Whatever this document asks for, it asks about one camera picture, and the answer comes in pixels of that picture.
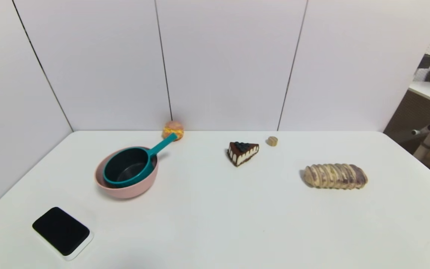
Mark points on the pink bowl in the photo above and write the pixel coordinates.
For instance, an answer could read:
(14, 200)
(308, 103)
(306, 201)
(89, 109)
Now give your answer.
(125, 192)

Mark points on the chocolate blueberry cake slice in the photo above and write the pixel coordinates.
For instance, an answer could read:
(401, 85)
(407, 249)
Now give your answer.
(242, 154)

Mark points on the orange cream puff toy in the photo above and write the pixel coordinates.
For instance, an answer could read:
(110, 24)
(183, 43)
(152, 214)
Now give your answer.
(173, 127)

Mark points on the small wooden cylinder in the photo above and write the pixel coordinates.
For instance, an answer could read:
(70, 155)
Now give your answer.
(272, 141)

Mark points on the striped bread loaf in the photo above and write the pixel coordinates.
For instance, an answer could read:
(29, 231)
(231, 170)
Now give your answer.
(334, 176)

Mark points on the black pad on white base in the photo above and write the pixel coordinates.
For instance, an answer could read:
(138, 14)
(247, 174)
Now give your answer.
(61, 231)

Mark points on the brown perforated desk panel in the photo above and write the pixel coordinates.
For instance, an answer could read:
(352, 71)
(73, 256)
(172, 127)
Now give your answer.
(405, 119)

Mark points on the grey monitor corner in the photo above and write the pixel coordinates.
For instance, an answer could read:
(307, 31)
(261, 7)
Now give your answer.
(426, 61)

